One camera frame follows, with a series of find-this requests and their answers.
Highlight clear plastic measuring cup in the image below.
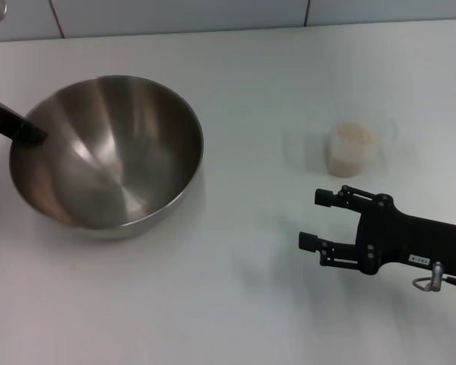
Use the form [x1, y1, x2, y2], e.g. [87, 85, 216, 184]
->
[325, 116, 399, 179]

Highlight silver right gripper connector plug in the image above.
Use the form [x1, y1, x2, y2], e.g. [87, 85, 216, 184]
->
[412, 261, 445, 293]

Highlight stainless steel mixing bowl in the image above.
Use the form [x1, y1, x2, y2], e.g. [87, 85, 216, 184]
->
[8, 75, 205, 240]

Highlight white rice grains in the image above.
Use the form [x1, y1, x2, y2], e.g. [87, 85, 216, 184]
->
[328, 122, 377, 178]

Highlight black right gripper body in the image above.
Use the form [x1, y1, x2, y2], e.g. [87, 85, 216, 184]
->
[355, 193, 456, 277]

